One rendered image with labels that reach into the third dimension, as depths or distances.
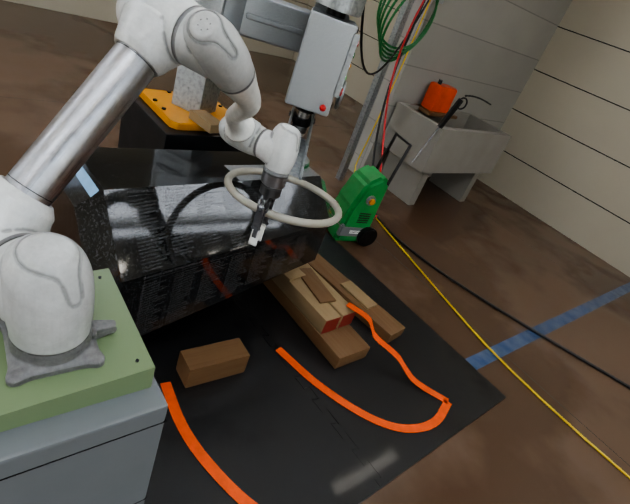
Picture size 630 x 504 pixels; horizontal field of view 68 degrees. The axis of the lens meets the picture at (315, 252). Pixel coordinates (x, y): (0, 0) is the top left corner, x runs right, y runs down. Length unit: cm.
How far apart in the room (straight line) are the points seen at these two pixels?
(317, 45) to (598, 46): 460
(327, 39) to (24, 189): 153
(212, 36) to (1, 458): 90
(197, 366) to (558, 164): 520
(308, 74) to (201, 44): 129
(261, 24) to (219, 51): 178
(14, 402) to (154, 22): 82
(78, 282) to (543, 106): 605
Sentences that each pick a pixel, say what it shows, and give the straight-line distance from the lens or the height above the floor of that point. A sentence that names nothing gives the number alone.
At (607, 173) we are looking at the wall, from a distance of 623.
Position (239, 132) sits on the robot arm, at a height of 120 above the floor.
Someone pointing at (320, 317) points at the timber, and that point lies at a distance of 253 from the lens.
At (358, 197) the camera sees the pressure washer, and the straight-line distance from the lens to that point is 351.
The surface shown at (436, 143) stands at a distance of 455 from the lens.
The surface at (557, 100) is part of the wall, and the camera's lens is 650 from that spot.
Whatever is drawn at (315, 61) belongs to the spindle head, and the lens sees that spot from 228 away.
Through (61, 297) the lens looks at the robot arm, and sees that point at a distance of 98.
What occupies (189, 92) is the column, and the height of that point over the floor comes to 89.
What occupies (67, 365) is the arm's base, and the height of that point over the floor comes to 88.
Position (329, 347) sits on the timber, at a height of 9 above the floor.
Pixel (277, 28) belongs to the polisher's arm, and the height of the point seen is 135.
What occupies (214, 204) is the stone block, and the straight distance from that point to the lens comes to 201.
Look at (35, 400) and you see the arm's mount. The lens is 110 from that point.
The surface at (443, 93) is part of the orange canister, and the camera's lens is 505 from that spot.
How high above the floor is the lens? 172
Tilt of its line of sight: 30 degrees down
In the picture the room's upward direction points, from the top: 22 degrees clockwise
